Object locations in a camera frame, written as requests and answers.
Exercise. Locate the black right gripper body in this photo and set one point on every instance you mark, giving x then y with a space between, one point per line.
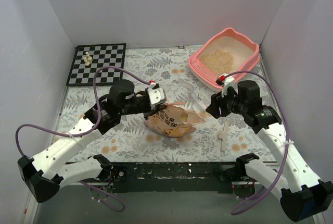
217 107

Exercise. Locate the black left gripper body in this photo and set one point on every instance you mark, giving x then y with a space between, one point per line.
150 108

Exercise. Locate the pink litter bag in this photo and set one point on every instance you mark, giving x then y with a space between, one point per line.
174 121

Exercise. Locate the clear plastic scoop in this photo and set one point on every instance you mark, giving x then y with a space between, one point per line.
190 90

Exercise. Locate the beige bag clip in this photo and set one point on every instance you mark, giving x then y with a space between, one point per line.
222 135

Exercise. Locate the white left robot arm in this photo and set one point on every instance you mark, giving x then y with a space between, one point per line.
48 171

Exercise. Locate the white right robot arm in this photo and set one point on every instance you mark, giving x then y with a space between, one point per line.
300 191

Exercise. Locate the pink litter box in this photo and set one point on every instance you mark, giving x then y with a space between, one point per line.
226 52

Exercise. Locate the floral table mat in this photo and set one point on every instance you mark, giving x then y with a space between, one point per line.
131 140

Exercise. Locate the black white chessboard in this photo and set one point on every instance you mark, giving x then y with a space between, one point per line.
102 55

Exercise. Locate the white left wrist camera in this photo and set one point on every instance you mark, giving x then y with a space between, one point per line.
156 94

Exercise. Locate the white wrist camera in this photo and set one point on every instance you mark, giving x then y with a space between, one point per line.
225 81
156 94

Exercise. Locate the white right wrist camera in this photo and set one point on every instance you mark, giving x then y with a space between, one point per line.
225 81

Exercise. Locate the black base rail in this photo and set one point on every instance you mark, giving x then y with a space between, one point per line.
220 177

